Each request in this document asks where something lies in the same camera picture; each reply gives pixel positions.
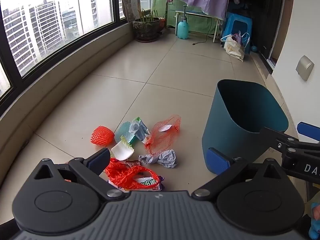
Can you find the white cabbage leaf piece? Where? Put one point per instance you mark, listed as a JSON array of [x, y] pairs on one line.
[[121, 152]]

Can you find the teal pressure spray bottle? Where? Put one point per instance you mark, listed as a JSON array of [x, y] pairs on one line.
[[182, 28]]

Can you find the white metal table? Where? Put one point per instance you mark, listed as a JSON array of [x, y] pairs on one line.
[[197, 13]]

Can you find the grey wall socket cover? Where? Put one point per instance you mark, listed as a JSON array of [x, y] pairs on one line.
[[304, 67]]

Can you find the teal plastic bin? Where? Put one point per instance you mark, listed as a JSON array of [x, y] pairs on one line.
[[225, 130]]

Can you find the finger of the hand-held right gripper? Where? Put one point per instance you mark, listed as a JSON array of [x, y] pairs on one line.
[[280, 138], [310, 130]]

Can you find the grey paper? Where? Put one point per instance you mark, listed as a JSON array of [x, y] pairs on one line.
[[160, 158]]

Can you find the brown snack wrapper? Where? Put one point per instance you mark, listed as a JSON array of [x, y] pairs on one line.
[[132, 163]]

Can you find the blue and pink object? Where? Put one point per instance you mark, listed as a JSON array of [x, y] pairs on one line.
[[315, 227]]

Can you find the green cloth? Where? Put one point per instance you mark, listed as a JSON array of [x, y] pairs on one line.
[[160, 5]]

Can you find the teal plastic wrapper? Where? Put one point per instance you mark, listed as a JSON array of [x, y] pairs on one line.
[[122, 132]]

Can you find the white purple snack packet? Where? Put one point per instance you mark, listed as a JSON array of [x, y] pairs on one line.
[[150, 183]]

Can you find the dark window frame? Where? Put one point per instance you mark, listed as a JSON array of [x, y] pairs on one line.
[[115, 5]]

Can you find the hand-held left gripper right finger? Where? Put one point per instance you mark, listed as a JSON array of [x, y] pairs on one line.
[[217, 161]]

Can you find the blue plastic stool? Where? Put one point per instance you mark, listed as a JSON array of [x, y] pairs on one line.
[[237, 22]]

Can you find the light blue bag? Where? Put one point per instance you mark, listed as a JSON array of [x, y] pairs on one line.
[[246, 40]]

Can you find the beige printed board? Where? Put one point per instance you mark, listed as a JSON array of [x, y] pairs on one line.
[[131, 7]]

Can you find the orange foam fruit net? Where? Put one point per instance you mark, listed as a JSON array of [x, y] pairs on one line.
[[101, 135]]

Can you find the small red plant pot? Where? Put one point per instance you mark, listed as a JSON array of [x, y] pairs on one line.
[[162, 22]]

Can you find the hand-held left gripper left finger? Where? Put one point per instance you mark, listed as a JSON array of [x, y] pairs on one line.
[[100, 158]]

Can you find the green potted plant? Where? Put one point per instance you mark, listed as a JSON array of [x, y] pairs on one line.
[[146, 15]]

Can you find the white tote bag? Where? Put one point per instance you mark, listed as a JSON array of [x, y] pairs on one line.
[[233, 48]]

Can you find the clear green plastic bag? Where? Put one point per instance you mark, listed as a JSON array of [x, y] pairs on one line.
[[140, 128]]

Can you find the orange mesh bag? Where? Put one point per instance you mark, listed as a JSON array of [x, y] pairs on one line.
[[162, 141]]

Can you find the orange plastic bag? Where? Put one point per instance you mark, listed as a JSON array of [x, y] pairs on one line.
[[120, 172]]

